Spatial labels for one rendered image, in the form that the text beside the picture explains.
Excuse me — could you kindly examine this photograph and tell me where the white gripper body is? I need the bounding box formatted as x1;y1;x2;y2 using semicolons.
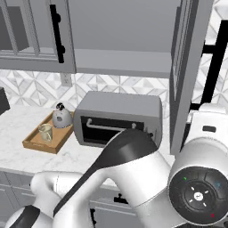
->
198;102;228;116

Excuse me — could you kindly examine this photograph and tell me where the grey glass-panel cabinet door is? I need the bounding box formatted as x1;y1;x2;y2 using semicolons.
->
168;0;215;156

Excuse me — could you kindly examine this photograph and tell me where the grey base cabinet door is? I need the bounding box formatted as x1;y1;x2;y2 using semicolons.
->
90;206;143;228

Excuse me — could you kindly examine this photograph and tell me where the grey kettle with black lid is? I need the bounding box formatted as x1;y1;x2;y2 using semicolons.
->
52;102;73;129

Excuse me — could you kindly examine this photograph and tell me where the pale glass mug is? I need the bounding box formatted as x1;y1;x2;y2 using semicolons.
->
37;123;54;143

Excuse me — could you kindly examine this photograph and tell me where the wooden tray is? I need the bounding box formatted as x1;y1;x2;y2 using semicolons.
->
21;110;76;155

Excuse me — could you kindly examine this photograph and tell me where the grey base cabinet run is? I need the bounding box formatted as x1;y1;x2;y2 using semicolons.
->
0;170;37;228

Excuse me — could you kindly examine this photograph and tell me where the grey toaster oven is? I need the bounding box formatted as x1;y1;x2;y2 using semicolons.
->
73;91;164;148

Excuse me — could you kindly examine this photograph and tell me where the grey drawer front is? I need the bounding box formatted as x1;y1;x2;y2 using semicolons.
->
88;186;135;210

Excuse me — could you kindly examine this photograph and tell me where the black appliance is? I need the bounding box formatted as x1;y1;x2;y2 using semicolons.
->
0;86;12;117

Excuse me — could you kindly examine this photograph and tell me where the black wall shelf frame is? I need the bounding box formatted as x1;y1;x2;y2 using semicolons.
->
187;20;228;125

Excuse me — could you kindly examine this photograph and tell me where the grey wall cabinet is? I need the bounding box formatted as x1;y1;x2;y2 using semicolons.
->
67;0;183;79

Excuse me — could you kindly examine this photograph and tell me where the white toaster oven handle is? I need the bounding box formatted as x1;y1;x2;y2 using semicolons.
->
85;118;128;132

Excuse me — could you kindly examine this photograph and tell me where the black drawer handle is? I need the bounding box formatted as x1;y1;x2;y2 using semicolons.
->
113;192;129;206

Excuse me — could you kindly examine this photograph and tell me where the white wall outlet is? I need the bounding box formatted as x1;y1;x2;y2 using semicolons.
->
60;72;73;88

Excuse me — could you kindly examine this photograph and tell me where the black base cabinet handle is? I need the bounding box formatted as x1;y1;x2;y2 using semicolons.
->
89;208;98;228

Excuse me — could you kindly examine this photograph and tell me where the black cabinet door handle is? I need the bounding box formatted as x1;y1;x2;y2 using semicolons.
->
49;4;66;64

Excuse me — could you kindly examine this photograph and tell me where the grey cabinet door with handle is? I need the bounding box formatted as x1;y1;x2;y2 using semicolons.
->
0;0;77;74

